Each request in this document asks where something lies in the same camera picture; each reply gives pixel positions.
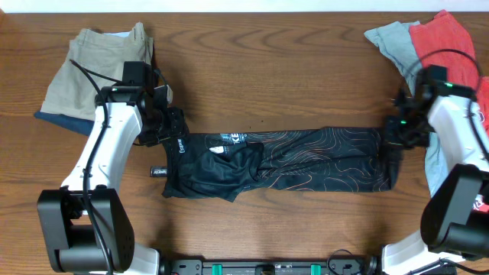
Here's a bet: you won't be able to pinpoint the black cycling jersey with logos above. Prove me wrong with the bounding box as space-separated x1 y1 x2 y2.
163 128 403 202

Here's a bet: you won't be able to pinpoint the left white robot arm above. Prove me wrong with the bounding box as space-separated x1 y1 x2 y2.
37 85 186 274

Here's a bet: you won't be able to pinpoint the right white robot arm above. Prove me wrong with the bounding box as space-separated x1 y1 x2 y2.
381 83 488 274

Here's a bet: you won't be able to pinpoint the folded navy blue garment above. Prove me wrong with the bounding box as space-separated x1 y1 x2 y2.
34 112 94 136

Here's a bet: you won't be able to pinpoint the folded khaki shorts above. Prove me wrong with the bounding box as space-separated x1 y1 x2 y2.
40 22 154 121

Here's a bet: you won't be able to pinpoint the grey t-shirt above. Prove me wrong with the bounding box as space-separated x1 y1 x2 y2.
364 21 449 196

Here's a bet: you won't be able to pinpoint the red printed t-shirt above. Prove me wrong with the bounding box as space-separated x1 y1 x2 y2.
408 9 489 213

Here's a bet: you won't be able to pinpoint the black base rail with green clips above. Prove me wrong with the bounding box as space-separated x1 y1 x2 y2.
74 247 458 275

